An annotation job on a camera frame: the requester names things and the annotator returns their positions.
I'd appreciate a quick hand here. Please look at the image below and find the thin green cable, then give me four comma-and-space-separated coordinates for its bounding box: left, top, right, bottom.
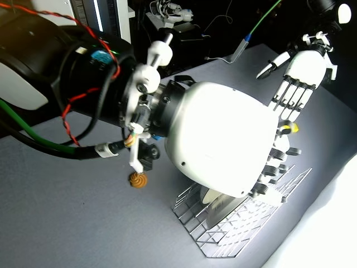
244, 0, 282, 42

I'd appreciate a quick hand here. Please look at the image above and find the dark grey box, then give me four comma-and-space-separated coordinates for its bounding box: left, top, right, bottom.
164, 22, 206, 42

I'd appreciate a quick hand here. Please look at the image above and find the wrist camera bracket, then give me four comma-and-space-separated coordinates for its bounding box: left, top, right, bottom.
122, 32, 174, 174
302, 31, 339, 82

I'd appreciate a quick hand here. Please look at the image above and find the white cabinet with lit strip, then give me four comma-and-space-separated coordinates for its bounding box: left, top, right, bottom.
30, 0, 132, 44

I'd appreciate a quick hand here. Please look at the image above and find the white gadget on shelf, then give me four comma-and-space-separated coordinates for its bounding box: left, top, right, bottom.
146, 0, 195, 28

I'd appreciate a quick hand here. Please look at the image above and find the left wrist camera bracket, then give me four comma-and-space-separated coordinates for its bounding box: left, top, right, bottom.
302, 31, 339, 82

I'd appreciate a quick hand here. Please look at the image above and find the yellow rectangular block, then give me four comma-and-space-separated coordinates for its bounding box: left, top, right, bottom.
280, 122, 300, 135

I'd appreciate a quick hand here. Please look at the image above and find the thin white cable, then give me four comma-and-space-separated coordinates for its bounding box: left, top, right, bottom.
205, 55, 234, 65

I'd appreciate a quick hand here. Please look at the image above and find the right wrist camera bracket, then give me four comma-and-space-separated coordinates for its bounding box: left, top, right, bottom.
122, 32, 174, 174

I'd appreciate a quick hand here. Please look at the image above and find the silver adapter bar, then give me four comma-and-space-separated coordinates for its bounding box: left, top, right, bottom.
233, 39, 250, 64

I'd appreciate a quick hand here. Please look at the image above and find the orange swirl cookie toy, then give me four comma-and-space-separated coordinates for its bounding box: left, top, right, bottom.
128, 172, 148, 189

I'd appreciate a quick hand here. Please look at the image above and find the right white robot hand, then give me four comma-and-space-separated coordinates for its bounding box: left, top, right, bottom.
156, 80, 303, 204

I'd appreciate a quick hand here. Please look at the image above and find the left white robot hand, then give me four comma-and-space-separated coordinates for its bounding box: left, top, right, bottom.
255, 49, 327, 126

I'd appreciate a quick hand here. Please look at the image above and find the white round plate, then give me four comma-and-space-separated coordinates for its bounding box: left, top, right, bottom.
205, 192, 248, 229
199, 186, 224, 208

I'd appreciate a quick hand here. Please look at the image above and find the silver wire dish rack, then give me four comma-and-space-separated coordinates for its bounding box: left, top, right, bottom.
170, 164, 313, 258

